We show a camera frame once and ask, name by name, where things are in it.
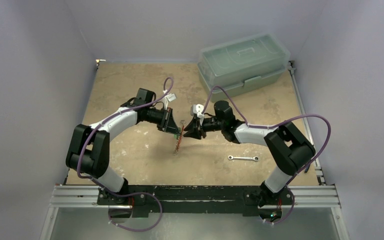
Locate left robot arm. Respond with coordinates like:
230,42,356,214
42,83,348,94
65,88,181,205

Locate aluminium frame rail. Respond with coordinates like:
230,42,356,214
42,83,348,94
40,185,349,240

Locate blue handled pliers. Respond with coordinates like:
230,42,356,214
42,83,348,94
304,163,312,173

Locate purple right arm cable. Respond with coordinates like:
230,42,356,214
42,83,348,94
202,86,332,226

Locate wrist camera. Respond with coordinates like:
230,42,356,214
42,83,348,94
161,92,177,110
190,104,204,119

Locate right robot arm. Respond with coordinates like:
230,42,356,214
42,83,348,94
183,100,316,207

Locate silver combination wrench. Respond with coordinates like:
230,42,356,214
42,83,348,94
227,155,259,162

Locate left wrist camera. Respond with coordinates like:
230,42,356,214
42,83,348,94
161,92,177,110

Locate steel key organizer red handle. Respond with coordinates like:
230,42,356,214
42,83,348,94
172,134,183,156

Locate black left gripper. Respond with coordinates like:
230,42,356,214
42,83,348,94
145,106,181,135

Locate clear plastic storage bin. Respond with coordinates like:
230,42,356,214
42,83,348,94
197,33,291,102

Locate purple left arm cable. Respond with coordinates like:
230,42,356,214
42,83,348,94
76,77,175,233

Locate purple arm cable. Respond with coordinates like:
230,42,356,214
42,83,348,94
202,86,332,226
76,77,175,233

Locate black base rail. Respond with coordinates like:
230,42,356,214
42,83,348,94
97,185,294,221

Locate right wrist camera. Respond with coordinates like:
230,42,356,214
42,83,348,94
190,104,204,119

